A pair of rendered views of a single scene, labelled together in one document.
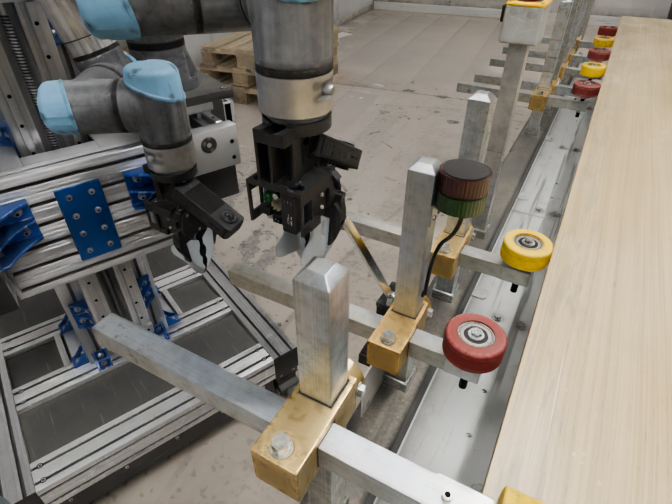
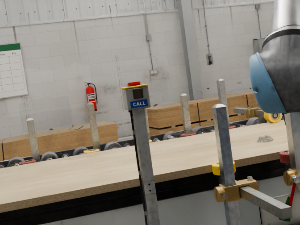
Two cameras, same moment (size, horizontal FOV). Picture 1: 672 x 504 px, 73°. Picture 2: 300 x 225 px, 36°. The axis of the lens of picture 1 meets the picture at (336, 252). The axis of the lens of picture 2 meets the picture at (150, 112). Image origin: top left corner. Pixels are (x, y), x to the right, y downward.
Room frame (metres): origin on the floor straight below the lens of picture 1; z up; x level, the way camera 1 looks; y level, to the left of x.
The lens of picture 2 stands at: (1.84, 0.70, 1.25)
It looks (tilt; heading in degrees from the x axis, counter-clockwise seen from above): 5 degrees down; 229
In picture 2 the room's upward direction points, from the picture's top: 8 degrees counter-clockwise
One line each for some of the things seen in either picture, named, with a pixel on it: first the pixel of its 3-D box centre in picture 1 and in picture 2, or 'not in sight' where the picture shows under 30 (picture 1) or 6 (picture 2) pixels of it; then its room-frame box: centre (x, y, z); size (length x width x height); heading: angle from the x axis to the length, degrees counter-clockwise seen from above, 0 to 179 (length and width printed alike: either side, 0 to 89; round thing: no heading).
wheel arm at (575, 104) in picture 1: (519, 96); not in sight; (1.60, -0.64, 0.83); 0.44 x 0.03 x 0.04; 61
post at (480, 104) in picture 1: (458, 220); (227, 178); (0.72, -0.23, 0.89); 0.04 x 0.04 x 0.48; 61
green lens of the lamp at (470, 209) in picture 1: (460, 197); not in sight; (0.48, -0.15, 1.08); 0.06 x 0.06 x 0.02
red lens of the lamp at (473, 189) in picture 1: (464, 178); not in sight; (0.48, -0.15, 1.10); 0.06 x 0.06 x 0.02
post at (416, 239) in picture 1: (408, 306); (297, 168); (0.51, -0.11, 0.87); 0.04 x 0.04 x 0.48; 61
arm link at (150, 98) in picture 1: (156, 104); not in sight; (0.66, 0.26, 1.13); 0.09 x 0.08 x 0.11; 96
